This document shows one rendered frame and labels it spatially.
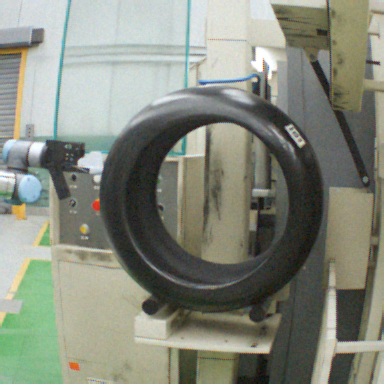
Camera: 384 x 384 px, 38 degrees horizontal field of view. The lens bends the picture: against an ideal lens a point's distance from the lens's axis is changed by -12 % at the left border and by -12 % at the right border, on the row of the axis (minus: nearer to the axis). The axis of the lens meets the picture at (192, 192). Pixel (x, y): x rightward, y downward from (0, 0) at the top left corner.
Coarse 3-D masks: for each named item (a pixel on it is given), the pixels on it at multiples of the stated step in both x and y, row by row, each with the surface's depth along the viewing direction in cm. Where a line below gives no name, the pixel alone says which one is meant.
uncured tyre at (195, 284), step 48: (192, 96) 149; (240, 96) 147; (144, 144) 150; (288, 144) 143; (144, 192) 180; (288, 192) 143; (144, 240) 179; (288, 240) 145; (144, 288) 157; (192, 288) 150; (240, 288) 148
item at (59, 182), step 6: (54, 162) 167; (48, 168) 167; (54, 168) 167; (54, 174) 167; (60, 174) 169; (54, 180) 167; (60, 180) 168; (54, 186) 168; (60, 186) 167; (66, 186) 170; (60, 192) 167; (66, 192) 168; (60, 198) 168; (66, 198) 168
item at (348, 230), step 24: (336, 192) 173; (360, 192) 189; (336, 216) 174; (360, 216) 172; (336, 240) 174; (360, 240) 172; (336, 264) 174; (360, 264) 173; (336, 288) 175; (360, 288) 173
